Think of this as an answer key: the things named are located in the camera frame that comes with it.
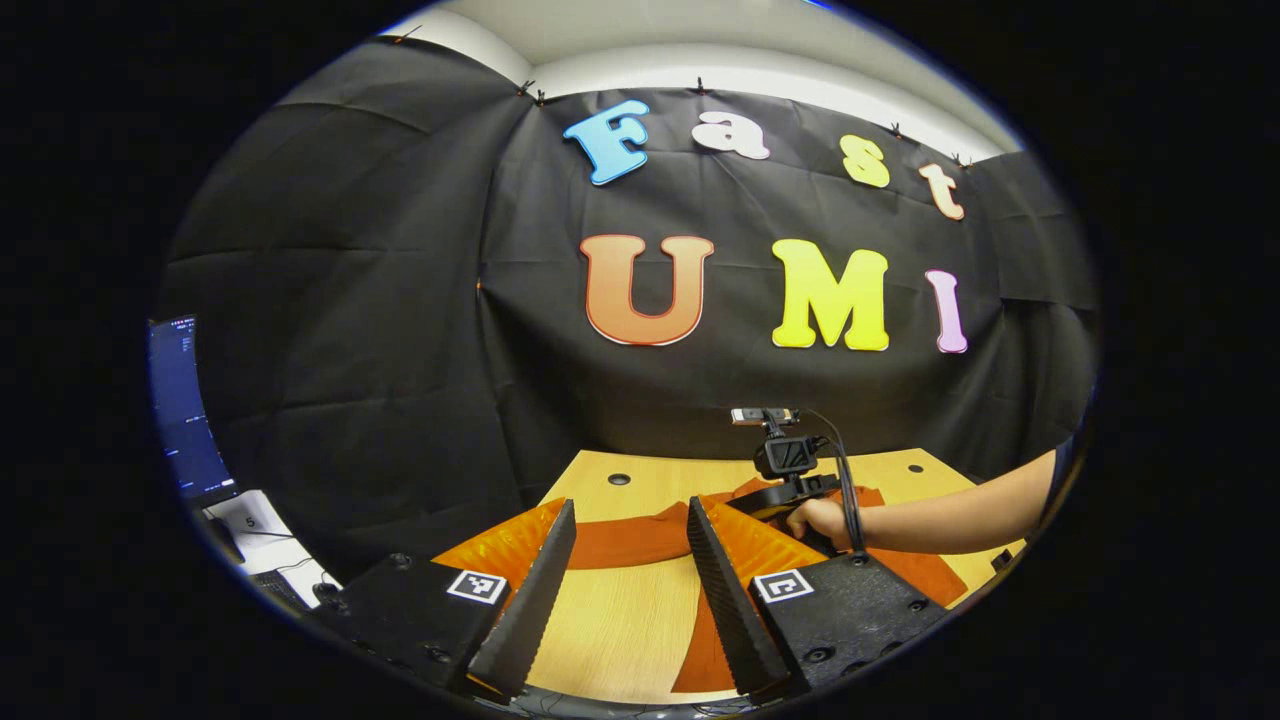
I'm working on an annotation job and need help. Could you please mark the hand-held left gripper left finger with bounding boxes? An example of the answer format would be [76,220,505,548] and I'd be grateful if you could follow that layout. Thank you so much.
[315,498,579,701]

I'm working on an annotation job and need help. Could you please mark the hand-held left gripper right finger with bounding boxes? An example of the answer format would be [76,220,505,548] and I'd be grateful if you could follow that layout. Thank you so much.
[686,494,951,701]

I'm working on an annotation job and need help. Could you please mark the orange shirt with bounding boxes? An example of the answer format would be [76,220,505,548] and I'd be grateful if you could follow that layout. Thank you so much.
[565,478,971,696]

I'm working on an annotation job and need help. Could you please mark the white side desk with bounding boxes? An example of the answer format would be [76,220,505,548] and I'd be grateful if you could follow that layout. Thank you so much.
[205,488,336,611]

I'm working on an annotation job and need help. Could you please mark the black backdrop cloth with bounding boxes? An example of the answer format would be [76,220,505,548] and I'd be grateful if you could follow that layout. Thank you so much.
[155,40,1101,591]

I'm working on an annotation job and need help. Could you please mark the computer monitor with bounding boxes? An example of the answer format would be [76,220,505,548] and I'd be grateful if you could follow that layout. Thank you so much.
[148,316,239,501]

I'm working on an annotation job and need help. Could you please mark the black camera cable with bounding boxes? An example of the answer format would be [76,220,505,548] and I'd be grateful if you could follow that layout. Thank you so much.
[795,408,867,556]

